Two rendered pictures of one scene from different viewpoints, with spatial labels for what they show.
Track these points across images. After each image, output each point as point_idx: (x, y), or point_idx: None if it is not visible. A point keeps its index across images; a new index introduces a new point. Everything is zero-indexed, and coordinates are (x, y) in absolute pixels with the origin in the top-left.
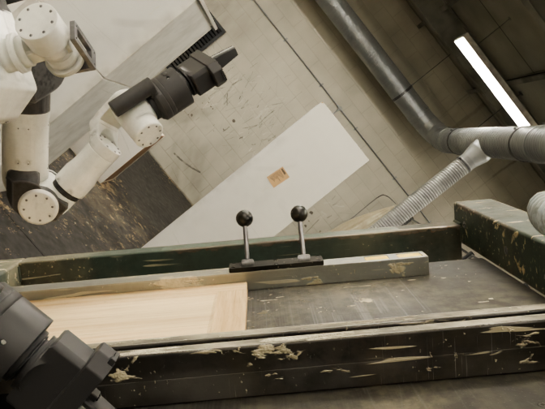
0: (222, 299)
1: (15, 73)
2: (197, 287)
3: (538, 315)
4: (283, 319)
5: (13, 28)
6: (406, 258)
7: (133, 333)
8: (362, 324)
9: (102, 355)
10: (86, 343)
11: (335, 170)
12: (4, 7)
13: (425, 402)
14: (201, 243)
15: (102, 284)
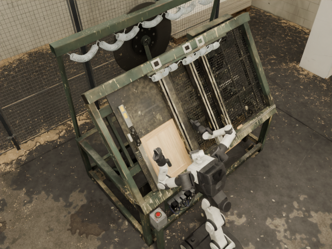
0: (149, 138)
1: (195, 162)
2: (144, 147)
3: (163, 81)
4: (151, 123)
5: (197, 169)
6: (124, 108)
7: (166, 143)
8: (170, 103)
9: (197, 120)
10: (170, 147)
11: None
12: (200, 170)
13: (171, 94)
14: (120, 166)
15: (152, 166)
